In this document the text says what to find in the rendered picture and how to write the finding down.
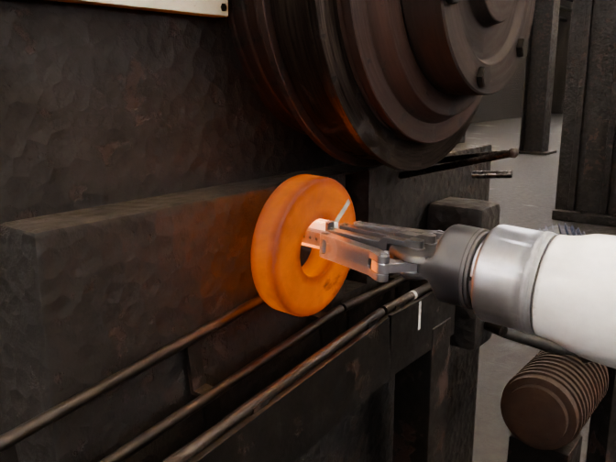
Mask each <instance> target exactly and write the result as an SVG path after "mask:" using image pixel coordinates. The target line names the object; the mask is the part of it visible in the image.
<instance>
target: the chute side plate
mask: <svg viewBox="0 0 616 462"><path fill-rule="evenodd" d="M420 301H422V306H421V328H420V329H419V330H418V315H419V302H420ZM455 310H456V306H455V305H453V304H449V303H446V302H440V301H439V300H437V299H436V297H435V295H434V293H433V291H430V292H428V293H427V294H425V295H424V296H422V297H420V298H418V299H416V300H415V301H413V302H410V303H408V304H406V305H404V306H403V307H402V308H400V309H398V310H396V311H394V312H392V313H390V314H388V316H385V317H384V318H382V319H381V320H379V321H378V322H377V323H376V324H374V325H373V326H371V327H370V329H368V330H367V331H365V332H364V333H363V334H361V335H360V336H358V337H357V338H356V339H354V340H353V341H352V342H350V343H349V344H348V345H346V346H344V347H343V348H342V349H340V350H339V351H338V352H336V353H335V354H334V355H332V356H331V357H330V358H329V359H327V360H326V361H325V362H324V363H322V364H321V365H320V366H318V367H317V368H315V369H314V370H313V371H311V372H310V373H308V374H307V375H306V376H304V377H303V378H302V379H300V380H299V381H297V382H296V383H295V384H293V385H292V386H291V387H289V388H288V389H287V390H286V391H285V392H283V393H282V394H281V395H279V396H278V397H277V398H275V399H274V400H272V401H271V402H269V404H267V405H266V406H265V407H263V408H262V409H261V410H259V411H258V412H256V413H255V414H253V415H252V416H250V417H249V418H248V419H246V420H245V421H244V422H243V423H242V424H240V425H239V426H238V427H236V428H235V429H233V430H232V431H231V432H229V433H228V434H226V435H225V436H224V437H222V438H221V439H220V440H218V441H217V442H216V443H214V444H213V445H211V446H210V447H209V448H207V449H206V450H205V451H203V452H202V453H201V454H200V455H199V456H197V457H196V458H194V459H193V460H192V461H190V462H295V461H296V460H298V459H299V458H300V457H301V456H302V455H303V454H304V453H306V452H307V451H308V450H309V449H310V448H311V447H312V446H314V445H315V444H316V443H317V442H318V441H319V440H320V439H322V438H323V437H324V436H325V435H326V434H327V433H328V432H330V431H331V430H332V429H333V428H334V427H335V426H336V425H337V424H339V423H340V422H341V421H342V420H343V419H344V418H345V417H347V416H348V415H349V414H350V413H351V412H352V411H353V410H355V409H356V408H357V407H358V406H359V405H360V404H361V403H362V402H363V401H364V400H366V399H367V397H368V396H369V395H371V394H372V393H373V392H374V391H375V390H376V389H378V388H379V387H380V386H381V385H382V384H383V383H384V382H385V381H387V380H388V379H389V378H390V377H392V376H393V375H394V374H396V373H397V372H399V371H400V370H402V369H404V368H405V367H407V366H408V365H409V364H411V363H412V362H414V361H415V360H416V359H417V358H419V357H421V356H422V355H423V354H425V353H426V352H428V351H429V350H431V349H432V331H433V328H434V327H436V326H437V325H440V324H441V323H443V322H444V321H445V320H446V319H448V318H450V317H451V332H450V336H451V335H453V334H454V328H455Z"/></svg>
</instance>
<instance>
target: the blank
mask: <svg viewBox="0 0 616 462"><path fill-rule="evenodd" d="M317 219H324V220H329V221H335V222H337V223H338V226H339V224H343V223H348V224H351V225H353V224H354V222H356V215H355V210H354V206H353V203H352V201H351V198H350V196H349V194H348V192H347V190H346V189H345V188H344V186H343V185H342V184H340V183H339V182H338V181H336V180H334V179H332V178H328V177H323V176H316V175H311V174H300V175H296V176H293V177H291V178H289V179H288V180H286V181H284V182H283V183H282V184H281V185H279V186H278V187H277V188H276V189H275V191H274V192H273V193H272V194H271V195H270V197H269V199H268V200H267V201H266V203H265V204H264V206H263V208H262V210H261V212H260V214H259V217H258V221H257V223H256V226H255V230H254V234H253V238H252V244H251V255H250V262H251V272H252V277H253V281H254V284H255V287H256V289H257V291H258V294H259V296H260V297H261V298H262V300H263V301H264V302H265V303H266V304H267V305H268V306H270V307H271V308H273V309H275V310H278V311H281V312H284V313H287V314H292V315H295V316H300V317H304V316H309V315H313V314H317V313H318V312H320V311H322V310H323V309H324V308H325V307H326V306H327V305H328V304H329V303H330V302H331V301H332V300H333V299H334V298H335V297H336V295H337V293H338V292H339V290H340V289H341V287H342V285H343V283H344V281H345V279H346V277H347V274H348V271H349V268H348V267H345V266H343V265H340V264H337V263H335V262H333V261H330V260H328V259H325V258H321V257H319V249H318V248H313V247H312V250H311V253H310V255H309V258H308V259H307V260H306V262H305V263H304V264H303V266H301V261H300V250H301V244H302V241H303V236H304V234H305V232H306V230H307V229H308V227H309V226H310V225H311V223H312V222H314V221H315V220H317Z"/></svg>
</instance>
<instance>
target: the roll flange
mask: <svg viewBox="0 0 616 462"><path fill-rule="evenodd" d="M227 3H228V16H227V22H228V26H229V30H230V33H231V37H232V40H233V42H234V46H235V49H236V53H237V56H238V58H239V60H240V63H241V65H242V67H243V70H244V72H245V74H246V76H247V78H248V80H249V82H250V83H251V85H252V87H253V88H254V90H255V92H256V93H257V95H258V97H259V98H260V100H261V101H262V102H263V104H264V105H265V106H266V107H267V108H268V109H269V110H270V111H271V113H272V114H274V115H275V116H276V117H277V118H278V119H279V120H280V121H281V122H282V123H283V124H285V125H286V126H288V127H290V128H292V129H293V130H295V131H297V132H300V133H302V134H304V135H308V136H309V137H310V139H311V140H312V141H313V142H314V143H315V144H316V145H317V146H318V147H319V148H321V149H322V150H323V151H324V152H326V153H327V154H329V155H330V156H332V157H333V158H335V159H337V160H340V161H342V162H344V163H347V164H350V165H354V166H362V167H374V166H379V165H382V164H381V163H380V162H378V161H376V160H375V159H361V158H357V157H354V156H352V155H349V154H347V153H345V152H344V151H343V150H341V149H339V148H338V147H336V146H335V145H334V144H332V143H331V142H330V141H329V140H328V139H327V138H326V137H325V136H324V135H323V134H322V133H321V132H320V130H319V129H318V128H317V127H316V125H315V124H314V122H313V121H312V120H311V118H310V117H309V116H308V115H307V113H306V111H305V110H304V108H303V105H302V104H301V102H300V100H299V98H298V96H297V94H296V92H295V91H294V88H293V86H292V82H291V80H290V77H289V75H288V73H287V70H286V68H285V65H284V62H283V59H282V56H281V50H280V47H279V43H278V40H277V36H276V31H275V27H274V23H273V17H272V12H271V6H270V0H227Z"/></svg>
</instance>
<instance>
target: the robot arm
mask: <svg viewBox="0 0 616 462"><path fill-rule="evenodd" d="M302 245H303V246H307V247H310V248H318V249H319V257H321V258H323V259H328V260H330V261H333V262H335V263H337V264H340V265H343V266H345V267H348V268H351V269H352V270H357V271H359V272H362V273H364V274H367V275H369V276H370V277H371V278H372V279H374V280H375V281H378V282H387V281H388V279H389V273H394V274H398V275H401V276H402V277H403V278H404V279H406V280H410V281H420V280H427V281H428V282H429V283H430V285H431V287H432V290H433V293H434V296H435V297H436V299H437V300H439V301H440V302H443V303H449V304H453V305H456V306H460V307H464V308H467V309H473V310H474V313H475V315H476V316H477V318H478V319H480V320H482V321H483V322H489V323H493V324H495V325H500V326H505V327H509V328H512V329H515V330H519V331H522V332H524V333H525V334H528V335H537V336H540V337H543V338H546V339H548V340H550V341H553V342H555V343H557V344H558V345H560V346H561V347H563V348H564V349H566V350H568V351H570V352H572V353H575V354H577V355H578V356H580V357H582V358H585V359H587V360H590V361H593V362H595V363H598V364H601V365H603V366H607V367H610V368H613V369H616V236H611V235H602V234H592V235H584V236H567V235H559V234H556V233H554V232H549V231H545V232H543V231H538V230H532V229H527V228H522V227H517V226H512V225H497V226H496V227H494V228H493V229H491V230H488V229H484V228H479V227H474V226H469V225H451V226H450V227H448V228H447V230H446V231H442V230H422V229H415V228H409V227H401V226H394V225H381V224H374V223H367V222H362V221H356V222H354V224H353V225H351V224H348V223H343V224H339V226H338V222H335V221H329V220H324V219H317V220H315V221H314V222H312V223H311V225H310V226H309V227H308V229H307V230H306V232H305V234H304V236H303V239H302Z"/></svg>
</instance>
